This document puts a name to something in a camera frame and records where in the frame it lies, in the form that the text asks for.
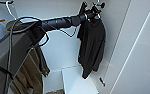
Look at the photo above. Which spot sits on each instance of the white clothes hanger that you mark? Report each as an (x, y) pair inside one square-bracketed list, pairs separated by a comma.
[(12, 10), (97, 6)]

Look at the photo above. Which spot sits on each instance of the black garment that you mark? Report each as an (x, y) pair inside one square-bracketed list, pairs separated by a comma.
[(91, 46)]

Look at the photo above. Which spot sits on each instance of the white wardrobe door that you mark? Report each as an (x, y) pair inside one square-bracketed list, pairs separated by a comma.
[(137, 60)]

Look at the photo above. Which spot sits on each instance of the white wardrobe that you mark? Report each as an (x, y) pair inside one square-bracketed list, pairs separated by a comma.
[(57, 53)]

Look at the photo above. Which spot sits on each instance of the white drawer unit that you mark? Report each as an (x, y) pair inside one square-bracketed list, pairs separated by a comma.
[(79, 80)]

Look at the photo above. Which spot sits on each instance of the olive green jacket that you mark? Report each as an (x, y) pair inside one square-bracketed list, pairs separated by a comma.
[(31, 73)]

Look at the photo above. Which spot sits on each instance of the brown box with items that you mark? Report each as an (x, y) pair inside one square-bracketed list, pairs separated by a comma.
[(58, 91)]

